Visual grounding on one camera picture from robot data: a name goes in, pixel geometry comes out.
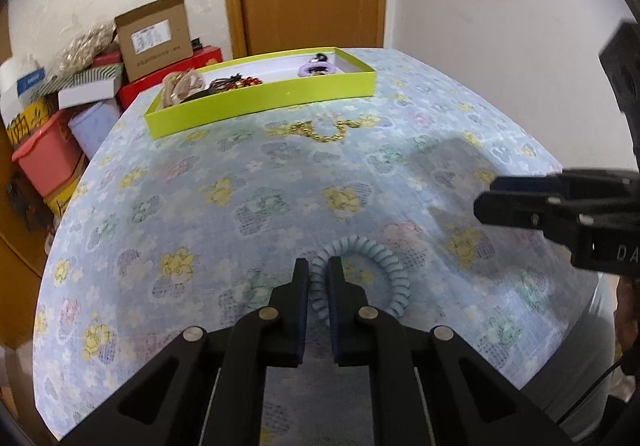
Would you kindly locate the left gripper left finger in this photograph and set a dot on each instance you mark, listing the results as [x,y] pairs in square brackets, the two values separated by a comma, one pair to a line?
[272,336]

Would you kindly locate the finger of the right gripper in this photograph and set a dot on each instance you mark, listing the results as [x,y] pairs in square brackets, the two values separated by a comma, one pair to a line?
[530,211]
[574,183]

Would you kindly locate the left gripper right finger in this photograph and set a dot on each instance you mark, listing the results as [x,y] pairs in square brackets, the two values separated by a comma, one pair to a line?
[364,336]

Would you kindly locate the beige hair claw clip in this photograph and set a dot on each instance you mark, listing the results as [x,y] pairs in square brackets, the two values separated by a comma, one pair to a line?
[178,86]

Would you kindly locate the black pink figurine hair clip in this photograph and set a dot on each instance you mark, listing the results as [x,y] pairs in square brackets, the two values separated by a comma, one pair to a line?
[320,58]

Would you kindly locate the floral blue tablecloth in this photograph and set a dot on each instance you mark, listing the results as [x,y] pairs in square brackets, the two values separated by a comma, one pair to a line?
[197,228]

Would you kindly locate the yellow-green shallow tray box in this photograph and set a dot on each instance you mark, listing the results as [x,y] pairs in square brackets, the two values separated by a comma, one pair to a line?
[287,78]

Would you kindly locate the wooden wardrobe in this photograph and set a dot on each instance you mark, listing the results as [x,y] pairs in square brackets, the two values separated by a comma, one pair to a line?
[24,228]

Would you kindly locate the lavender cylindrical container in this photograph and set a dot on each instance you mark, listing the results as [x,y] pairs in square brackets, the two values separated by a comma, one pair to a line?
[91,126]

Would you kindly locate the red gift box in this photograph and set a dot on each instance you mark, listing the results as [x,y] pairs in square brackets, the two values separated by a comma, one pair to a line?
[207,55]

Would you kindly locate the pink plastic bin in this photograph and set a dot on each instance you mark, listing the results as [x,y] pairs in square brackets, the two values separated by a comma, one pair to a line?
[49,157]

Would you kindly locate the white flat box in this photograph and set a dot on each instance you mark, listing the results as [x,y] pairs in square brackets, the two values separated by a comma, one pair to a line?
[91,92]

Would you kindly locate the green striped box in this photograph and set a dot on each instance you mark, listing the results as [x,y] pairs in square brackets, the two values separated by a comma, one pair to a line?
[108,77]

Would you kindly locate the brown cardboard box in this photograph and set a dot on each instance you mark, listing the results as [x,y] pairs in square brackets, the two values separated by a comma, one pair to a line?
[153,36]

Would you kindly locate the yellow patterned box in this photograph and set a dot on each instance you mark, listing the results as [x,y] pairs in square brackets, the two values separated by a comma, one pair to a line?
[33,117]

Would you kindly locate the bag of beige items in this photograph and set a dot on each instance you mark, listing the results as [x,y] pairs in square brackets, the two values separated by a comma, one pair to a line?
[79,53]

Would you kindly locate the white blue carton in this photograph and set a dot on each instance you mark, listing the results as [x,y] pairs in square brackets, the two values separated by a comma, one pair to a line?
[19,78]

